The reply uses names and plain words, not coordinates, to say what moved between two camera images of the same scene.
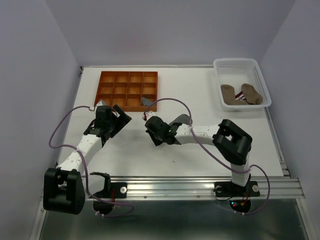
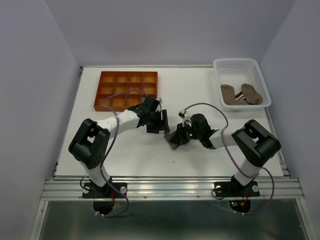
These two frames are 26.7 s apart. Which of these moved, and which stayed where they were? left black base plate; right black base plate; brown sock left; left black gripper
Moved: left black gripper
Stayed: brown sock left; right black base plate; left black base plate
